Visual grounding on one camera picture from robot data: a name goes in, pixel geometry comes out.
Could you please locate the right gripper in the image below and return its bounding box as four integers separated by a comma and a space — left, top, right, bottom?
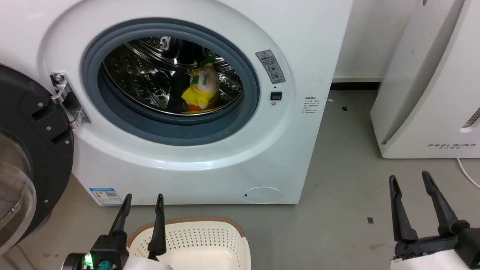
389, 171, 480, 270

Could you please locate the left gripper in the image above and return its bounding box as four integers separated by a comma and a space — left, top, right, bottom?
64, 194, 174, 270

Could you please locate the white perforated laundry basket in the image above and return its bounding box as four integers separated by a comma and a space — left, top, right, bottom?
126, 217, 252, 270

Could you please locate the black round washing machine door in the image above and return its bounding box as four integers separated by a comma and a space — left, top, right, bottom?
0, 64, 75, 255

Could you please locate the yellow plush toy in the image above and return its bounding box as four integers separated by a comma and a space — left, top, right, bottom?
181, 56, 221, 113

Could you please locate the white front-load washing machine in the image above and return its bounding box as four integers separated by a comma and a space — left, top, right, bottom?
0, 0, 354, 206

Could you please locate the blue energy label sticker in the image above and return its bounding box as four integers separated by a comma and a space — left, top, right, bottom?
89, 187, 123, 206

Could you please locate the grey rubber door gasket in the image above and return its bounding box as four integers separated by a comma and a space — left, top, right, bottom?
81, 18, 260, 147

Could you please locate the white Feelbird appliance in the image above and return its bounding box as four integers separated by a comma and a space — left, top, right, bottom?
370, 0, 480, 159

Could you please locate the oval white filter cover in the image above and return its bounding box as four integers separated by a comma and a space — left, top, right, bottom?
243, 186, 283, 204

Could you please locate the chrome door hinge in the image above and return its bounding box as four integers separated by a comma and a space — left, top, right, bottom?
50, 72, 92, 129

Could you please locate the black baseboard strip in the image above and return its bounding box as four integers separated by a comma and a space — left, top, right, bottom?
330, 82, 381, 91

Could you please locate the stainless steel washer drum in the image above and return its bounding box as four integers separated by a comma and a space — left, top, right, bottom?
102, 36, 244, 115

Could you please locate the grey warning sticker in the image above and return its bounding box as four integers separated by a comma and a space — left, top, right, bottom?
255, 49, 286, 84

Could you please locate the white power cable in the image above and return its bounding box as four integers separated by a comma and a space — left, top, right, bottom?
456, 158, 480, 189

